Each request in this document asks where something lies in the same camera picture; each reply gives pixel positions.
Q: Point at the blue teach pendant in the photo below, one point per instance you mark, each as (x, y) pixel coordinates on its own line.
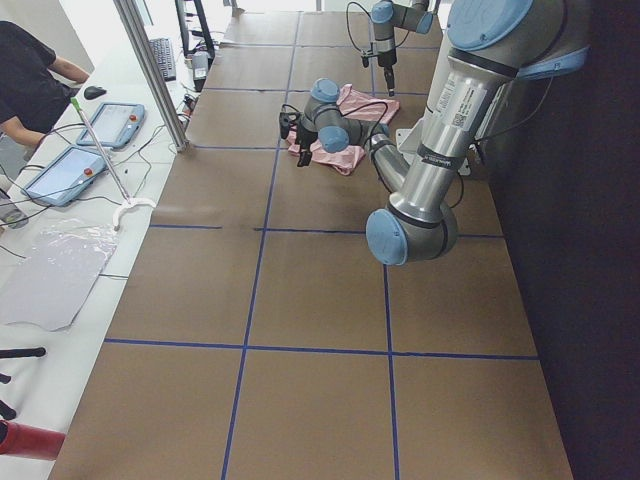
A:
(116, 124)
(66, 177)

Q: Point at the aluminium frame post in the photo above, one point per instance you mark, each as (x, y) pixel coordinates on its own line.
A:
(133, 25)

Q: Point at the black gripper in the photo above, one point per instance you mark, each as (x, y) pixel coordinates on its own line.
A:
(304, 140)
(385, 59)

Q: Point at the black computer mouse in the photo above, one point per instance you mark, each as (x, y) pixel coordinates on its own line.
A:
(93, 92)

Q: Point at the white hooked stick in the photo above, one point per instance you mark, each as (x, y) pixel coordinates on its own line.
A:
(129, 201)

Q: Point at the white mounting plate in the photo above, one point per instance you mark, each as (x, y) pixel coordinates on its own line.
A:
(410, 144)

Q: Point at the pink Snoopy t-shirt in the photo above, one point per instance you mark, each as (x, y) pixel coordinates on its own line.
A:
(350, 155)

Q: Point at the red fire extinguisher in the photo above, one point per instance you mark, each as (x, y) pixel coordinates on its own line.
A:
(30, 442)

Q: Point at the black keyboard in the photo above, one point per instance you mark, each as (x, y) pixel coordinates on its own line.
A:
(162, 50)

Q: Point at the clear plastic bag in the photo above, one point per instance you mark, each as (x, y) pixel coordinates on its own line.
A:
(51, 285)

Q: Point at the person in black shirt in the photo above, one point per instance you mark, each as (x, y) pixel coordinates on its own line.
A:
(32, 99)

